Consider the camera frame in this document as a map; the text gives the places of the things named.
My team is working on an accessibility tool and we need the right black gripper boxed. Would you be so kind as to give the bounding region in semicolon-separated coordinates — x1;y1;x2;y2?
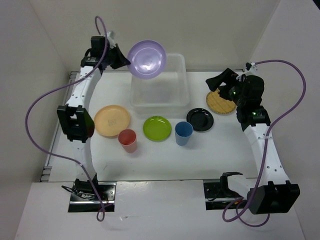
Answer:
205;67;246;107

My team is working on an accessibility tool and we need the purple plastic plate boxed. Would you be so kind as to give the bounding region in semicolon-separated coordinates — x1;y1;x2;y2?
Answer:
127;40;167;80

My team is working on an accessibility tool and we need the orange plastic plate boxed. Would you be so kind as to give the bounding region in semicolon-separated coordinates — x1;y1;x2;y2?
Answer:
94;105;131;138

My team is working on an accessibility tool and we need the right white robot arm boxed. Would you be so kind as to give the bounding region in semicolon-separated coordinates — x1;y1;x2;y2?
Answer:
205;68;300;215

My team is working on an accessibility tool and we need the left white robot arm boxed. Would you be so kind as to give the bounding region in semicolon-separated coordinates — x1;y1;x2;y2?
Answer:
57;35;130;200

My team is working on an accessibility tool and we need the clear plastic bin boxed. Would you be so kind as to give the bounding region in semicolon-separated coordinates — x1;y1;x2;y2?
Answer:
130;53;190;118

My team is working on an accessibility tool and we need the round woven bamboo coaster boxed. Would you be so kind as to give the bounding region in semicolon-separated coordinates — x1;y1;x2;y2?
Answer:
205;89;236;115

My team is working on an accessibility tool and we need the black plastic plate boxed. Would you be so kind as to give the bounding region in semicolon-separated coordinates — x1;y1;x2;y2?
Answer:
186;108;214;132

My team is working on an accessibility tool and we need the blue plastic cup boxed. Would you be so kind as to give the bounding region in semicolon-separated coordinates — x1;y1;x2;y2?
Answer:
174;121;194;146

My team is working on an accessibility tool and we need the red plastic cup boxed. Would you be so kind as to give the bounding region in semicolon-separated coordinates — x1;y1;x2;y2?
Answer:
118;129;137;154

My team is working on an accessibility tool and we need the green plastic plate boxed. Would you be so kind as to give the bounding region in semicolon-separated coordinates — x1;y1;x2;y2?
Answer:
142;116;172;142

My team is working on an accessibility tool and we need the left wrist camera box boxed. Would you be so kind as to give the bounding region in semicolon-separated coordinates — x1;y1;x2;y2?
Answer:
105;31;116;49

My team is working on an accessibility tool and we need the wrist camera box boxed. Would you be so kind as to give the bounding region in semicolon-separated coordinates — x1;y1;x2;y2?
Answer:
105;31;116;49
245;62;258;75

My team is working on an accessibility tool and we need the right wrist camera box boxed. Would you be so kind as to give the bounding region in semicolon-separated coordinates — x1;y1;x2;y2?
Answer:
245;62;258;75

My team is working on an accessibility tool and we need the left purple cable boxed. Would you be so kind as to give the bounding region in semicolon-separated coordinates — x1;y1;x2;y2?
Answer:
25;15;116;223

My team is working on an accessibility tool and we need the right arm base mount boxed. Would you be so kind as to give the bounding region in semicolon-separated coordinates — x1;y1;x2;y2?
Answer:
203;179;241;211

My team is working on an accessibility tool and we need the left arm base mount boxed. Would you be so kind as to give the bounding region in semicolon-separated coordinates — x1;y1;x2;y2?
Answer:
67;182;117;213

